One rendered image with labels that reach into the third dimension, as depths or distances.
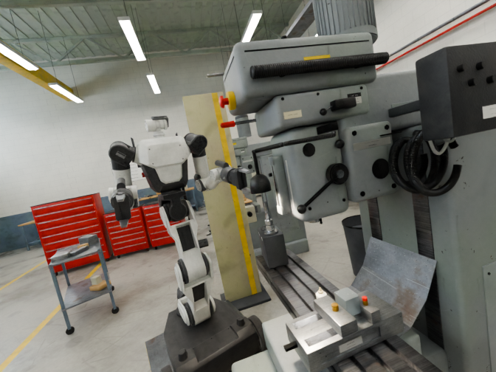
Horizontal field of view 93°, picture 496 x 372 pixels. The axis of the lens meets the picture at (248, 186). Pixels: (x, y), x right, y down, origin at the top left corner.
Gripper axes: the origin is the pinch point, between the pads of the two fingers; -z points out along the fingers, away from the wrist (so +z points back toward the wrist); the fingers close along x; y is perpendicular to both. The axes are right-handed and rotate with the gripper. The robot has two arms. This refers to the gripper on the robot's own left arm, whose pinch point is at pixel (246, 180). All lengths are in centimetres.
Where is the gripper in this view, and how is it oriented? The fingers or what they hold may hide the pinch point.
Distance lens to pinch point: 118.4
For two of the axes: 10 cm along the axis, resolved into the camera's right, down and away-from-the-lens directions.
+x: -1.3, -9.2, -3.8
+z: -6.1, -2.3, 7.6
